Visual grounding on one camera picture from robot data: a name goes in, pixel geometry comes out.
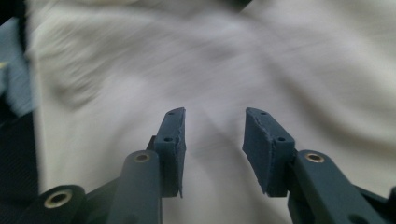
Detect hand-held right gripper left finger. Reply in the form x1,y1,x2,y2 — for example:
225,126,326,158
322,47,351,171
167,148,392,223
153,106,187,199

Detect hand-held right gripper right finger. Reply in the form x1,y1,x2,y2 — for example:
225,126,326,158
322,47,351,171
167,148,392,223
242,106,296,198

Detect beige cloth garment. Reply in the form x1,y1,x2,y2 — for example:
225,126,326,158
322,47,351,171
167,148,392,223
24,0,396,224

